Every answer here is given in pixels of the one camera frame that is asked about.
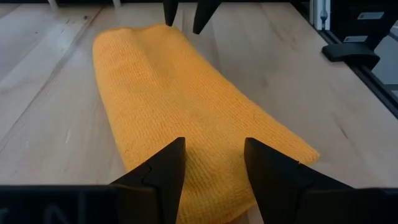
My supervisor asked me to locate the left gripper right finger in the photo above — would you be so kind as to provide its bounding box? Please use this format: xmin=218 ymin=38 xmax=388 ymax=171
xmin=244 ymin=137 xmax=354 ymax=224

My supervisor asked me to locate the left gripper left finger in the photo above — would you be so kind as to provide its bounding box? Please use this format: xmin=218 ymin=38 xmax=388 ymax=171
xmin=110 ymin=136 xmax=187 ymax=224

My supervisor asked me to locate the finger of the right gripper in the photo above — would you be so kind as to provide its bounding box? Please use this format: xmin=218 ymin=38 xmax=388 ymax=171
xmin=162 ymin=0 xmax=180 ymax=27
xmin=192 ymin=0 xmax=222 ymax=35

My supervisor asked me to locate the orange microfiber towel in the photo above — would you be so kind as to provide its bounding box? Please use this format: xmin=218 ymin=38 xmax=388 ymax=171
xmin=92 ymin=24 xmax=320 ymax=224

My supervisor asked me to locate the black aluminium table frame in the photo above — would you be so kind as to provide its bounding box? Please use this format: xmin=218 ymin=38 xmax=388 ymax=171
xmin=292 ymin=0 xmax=398 ymax=119

